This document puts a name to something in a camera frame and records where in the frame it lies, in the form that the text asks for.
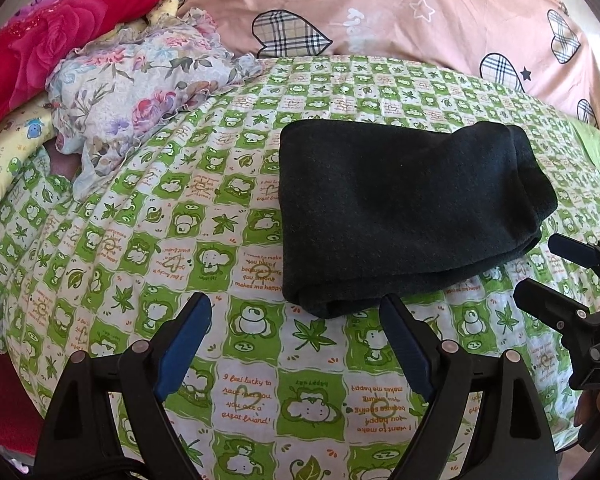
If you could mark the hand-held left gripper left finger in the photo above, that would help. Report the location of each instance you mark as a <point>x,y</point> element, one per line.
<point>185,345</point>

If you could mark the pink quilt with plaid hearts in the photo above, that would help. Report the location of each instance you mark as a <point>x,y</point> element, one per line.
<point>405,5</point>

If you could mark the green checked cartoon bedsheet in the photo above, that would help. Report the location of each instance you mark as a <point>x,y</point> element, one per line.
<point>180,210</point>

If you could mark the red rose print blanket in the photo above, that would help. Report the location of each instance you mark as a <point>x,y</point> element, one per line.
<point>40,45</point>

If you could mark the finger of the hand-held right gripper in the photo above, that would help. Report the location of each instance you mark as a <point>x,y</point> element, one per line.
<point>545,300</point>
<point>575,250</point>

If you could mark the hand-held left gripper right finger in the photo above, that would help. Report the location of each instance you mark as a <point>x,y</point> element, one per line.
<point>407,342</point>

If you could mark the dark red bed cloth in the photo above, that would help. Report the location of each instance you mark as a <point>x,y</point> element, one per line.
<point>7,400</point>

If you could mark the black pants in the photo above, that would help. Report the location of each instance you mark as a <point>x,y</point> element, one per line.
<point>405,210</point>

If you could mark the floral ruffled cloth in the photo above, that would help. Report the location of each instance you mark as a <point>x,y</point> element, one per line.
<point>130,95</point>

